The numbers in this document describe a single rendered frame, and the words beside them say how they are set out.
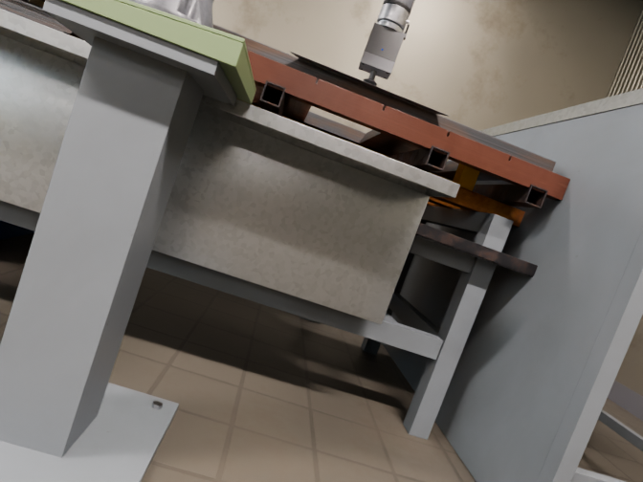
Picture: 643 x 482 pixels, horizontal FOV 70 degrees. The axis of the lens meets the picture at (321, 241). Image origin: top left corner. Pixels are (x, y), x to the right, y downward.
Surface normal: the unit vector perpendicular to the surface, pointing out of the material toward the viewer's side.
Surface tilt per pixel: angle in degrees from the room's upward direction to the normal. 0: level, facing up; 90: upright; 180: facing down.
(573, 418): 90
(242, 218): 90
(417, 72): 90
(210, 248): 90
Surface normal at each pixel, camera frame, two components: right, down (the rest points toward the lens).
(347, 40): 0.07, 0.11
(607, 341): -0.94, -0.32
